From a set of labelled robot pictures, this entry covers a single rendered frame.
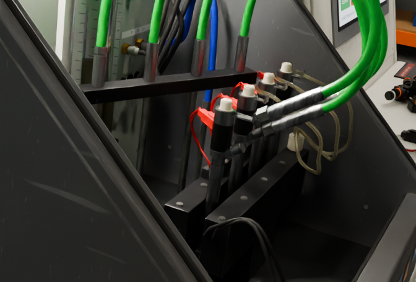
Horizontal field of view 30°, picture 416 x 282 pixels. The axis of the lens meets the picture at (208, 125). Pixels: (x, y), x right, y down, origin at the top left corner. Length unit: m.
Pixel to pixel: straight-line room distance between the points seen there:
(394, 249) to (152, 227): 0.50
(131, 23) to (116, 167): 0.63
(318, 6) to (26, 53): 0.76
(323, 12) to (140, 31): 0.33
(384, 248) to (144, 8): 0.58
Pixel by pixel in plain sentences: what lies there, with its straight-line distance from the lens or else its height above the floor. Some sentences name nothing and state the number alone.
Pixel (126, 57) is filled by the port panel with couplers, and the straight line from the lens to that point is 1.34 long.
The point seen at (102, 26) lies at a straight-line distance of 1.09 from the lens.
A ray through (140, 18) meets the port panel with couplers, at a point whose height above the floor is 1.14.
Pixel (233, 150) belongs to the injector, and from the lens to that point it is 1.04.
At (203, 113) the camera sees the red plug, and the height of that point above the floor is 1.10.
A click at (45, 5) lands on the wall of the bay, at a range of 1.12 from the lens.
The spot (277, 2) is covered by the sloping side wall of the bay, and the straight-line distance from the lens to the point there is 1.31.
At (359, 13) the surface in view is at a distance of 1.03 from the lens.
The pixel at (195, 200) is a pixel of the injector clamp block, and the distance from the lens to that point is 1.09.
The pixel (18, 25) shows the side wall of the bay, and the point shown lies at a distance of 0.75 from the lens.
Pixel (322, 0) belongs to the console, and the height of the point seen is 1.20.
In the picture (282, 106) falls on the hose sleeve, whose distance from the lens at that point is 0.99.
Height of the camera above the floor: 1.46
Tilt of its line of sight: 21 degrees down
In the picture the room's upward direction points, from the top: 8 degrees clockwise
